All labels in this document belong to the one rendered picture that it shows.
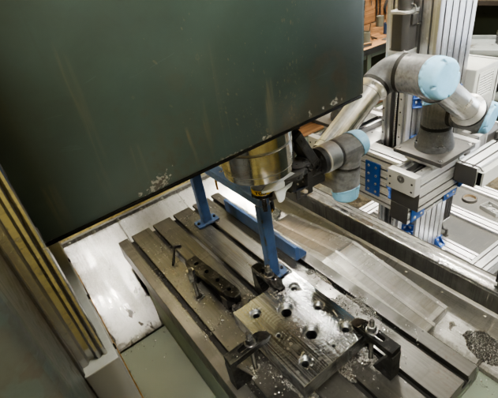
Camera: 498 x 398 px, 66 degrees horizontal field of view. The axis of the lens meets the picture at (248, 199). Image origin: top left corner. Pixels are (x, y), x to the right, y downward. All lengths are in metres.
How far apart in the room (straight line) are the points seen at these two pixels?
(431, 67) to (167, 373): 1.30
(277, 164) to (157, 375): 1.00
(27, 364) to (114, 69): 0.34
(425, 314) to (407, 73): 0.80
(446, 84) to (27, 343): 1.14
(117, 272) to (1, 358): 1.43
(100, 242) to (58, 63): 1.42
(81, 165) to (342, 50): 0.49
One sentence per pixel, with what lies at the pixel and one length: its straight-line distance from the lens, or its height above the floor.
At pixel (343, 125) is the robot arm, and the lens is 1.19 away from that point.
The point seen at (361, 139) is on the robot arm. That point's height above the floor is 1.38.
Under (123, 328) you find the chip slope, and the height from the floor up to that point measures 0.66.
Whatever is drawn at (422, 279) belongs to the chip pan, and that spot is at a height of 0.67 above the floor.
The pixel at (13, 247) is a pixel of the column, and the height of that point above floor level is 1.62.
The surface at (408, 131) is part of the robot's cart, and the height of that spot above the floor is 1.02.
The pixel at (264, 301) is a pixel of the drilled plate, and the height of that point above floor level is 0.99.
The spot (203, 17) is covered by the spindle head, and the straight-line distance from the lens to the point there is 0.58.
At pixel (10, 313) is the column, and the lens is 0.36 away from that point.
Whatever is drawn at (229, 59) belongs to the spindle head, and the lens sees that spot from 0.61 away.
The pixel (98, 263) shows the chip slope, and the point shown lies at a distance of 1.82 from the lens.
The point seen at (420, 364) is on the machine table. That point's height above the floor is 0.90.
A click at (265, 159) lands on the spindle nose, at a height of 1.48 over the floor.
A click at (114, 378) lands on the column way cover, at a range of 0.60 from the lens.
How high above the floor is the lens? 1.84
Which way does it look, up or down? 33 degrees down
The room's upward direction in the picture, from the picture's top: 10 degrees counter-clockwise
